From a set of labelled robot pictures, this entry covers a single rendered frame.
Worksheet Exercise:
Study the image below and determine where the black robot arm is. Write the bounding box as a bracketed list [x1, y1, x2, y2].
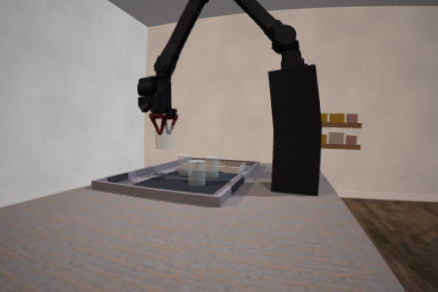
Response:
[137, 0, 308, 112]

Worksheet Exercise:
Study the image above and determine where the white cylinder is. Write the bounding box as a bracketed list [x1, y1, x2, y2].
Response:
[155, 125, 173, 149]
[188, 160, 206, 186]
[178, 154, 193, 176]
[204, 156, 219, 179]

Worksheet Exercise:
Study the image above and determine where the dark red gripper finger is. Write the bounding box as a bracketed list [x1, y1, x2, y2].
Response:
[165, 115, 178, 127]
[149, 114, 167, 135]

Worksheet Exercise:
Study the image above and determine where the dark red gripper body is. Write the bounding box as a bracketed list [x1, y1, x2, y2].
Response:
[149, 93, 178, 116]

